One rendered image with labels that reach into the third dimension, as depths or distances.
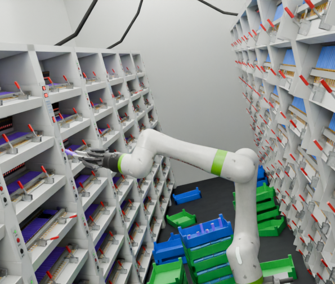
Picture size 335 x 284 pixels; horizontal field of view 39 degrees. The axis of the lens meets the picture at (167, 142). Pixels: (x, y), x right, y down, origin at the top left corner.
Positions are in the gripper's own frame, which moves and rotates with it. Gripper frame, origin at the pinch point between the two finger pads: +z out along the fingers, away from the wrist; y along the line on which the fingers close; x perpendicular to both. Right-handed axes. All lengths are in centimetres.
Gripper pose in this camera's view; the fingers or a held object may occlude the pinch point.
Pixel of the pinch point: (80, 155)
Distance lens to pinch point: 232.4
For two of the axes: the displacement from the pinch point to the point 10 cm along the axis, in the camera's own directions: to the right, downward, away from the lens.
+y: -4.3, 7.3, -5.2
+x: 3.2, 6.7, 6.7
